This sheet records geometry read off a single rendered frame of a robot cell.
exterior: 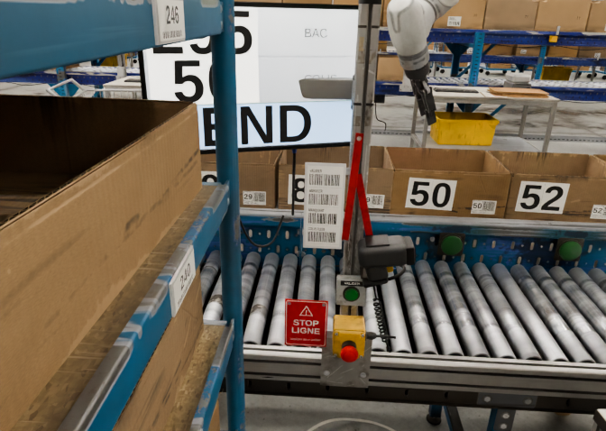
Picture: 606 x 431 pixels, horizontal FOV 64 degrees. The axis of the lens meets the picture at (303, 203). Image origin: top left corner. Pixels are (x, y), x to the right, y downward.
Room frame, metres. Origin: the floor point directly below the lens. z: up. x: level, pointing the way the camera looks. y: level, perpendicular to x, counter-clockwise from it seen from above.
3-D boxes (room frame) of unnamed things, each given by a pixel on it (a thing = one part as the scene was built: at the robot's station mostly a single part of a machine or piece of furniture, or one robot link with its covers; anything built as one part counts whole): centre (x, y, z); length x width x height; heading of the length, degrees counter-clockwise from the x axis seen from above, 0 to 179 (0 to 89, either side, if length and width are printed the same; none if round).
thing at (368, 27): (0.97, -0.12, 1.11); 0.12 x 0.05 x 0.88; 87
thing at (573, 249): (1.45, -0.90, 0.81); 0.07 x 0.01 x 0.07; 87
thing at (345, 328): (0.91, -0.15, 0.84); 0.15 x 0.09 x 0.07; 87
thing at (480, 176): (1.69, -0.50, 0.96); 0.39 x 0.29 x 0.17; 87
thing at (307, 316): (0.95, -0.04, 0.85); 0.16 x 0.01 x 0.13; 87
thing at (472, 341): (1.23, -0.47, 0.72); 0.52 x 0.05 x 0.05; 177
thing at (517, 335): (1.23, -0.60, 0.72); 0.52 x 0.05 x 0.05; 177
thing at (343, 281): (0.94, -0.11, 0.95); 0.07 x 0.03 x 0.07; 87
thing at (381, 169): (1.70, -0.11, 0.97); 0.39 x 0.29 x 0.17; 87
